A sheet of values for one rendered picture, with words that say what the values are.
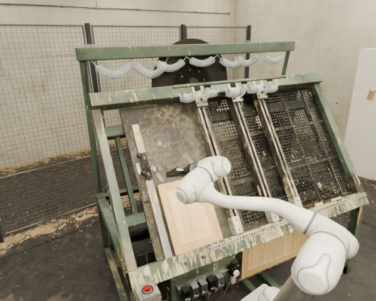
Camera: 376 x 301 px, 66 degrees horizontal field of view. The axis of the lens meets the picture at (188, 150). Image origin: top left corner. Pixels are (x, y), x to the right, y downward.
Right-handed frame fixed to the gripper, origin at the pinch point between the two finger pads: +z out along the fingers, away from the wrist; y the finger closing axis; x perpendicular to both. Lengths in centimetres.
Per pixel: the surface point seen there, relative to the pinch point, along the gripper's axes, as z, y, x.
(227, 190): 20, -68, -4
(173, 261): 31, -33, 48
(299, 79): -2, -135, -119
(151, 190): 41.4, -15.7, 4.4
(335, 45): 93, -456, -383
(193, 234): 30, -47, 30
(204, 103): 28, -45, -69
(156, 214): 38.6, -20.1, 19.5
